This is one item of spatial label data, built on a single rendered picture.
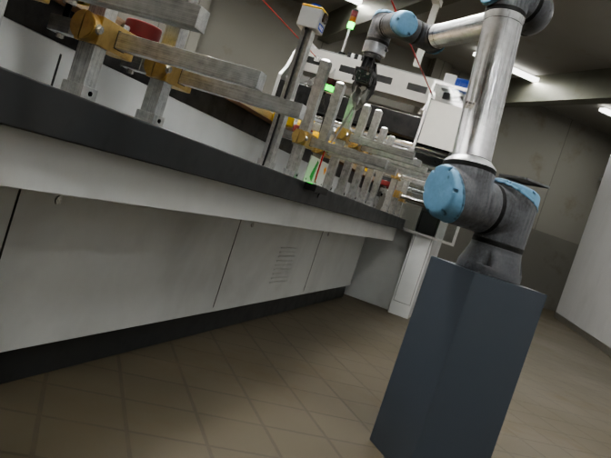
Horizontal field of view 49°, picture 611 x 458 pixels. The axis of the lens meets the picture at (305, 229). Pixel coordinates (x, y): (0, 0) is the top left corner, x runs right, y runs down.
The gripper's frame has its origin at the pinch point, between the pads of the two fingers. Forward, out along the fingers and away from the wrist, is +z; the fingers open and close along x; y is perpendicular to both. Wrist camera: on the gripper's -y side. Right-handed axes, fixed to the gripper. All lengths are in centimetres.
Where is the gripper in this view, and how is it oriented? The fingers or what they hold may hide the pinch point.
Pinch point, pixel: (356, 107)
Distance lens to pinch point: 264.2
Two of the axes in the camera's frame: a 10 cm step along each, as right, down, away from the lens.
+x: 9.1, 3.2, -2.8
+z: -3.1, 9.5, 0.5
